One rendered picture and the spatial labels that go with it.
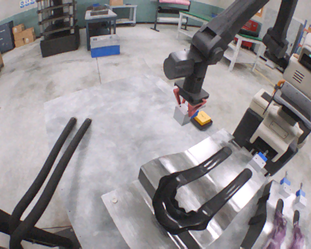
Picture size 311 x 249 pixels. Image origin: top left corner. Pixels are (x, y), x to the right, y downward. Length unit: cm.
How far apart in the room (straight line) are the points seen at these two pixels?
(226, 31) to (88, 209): 61
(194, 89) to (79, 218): 52
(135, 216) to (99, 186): 17
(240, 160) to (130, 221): 40
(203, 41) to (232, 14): 10
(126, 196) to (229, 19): 52
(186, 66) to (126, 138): 37
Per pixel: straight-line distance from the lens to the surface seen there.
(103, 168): 58
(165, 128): 70
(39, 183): 53
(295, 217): 73
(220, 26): 42
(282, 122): 97
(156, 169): 42
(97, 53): 348
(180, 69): 40
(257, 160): 60
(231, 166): 56
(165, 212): 45
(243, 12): 43
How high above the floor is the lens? 130
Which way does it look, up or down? 45 degrees down
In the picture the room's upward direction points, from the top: 8 degrees clockwise
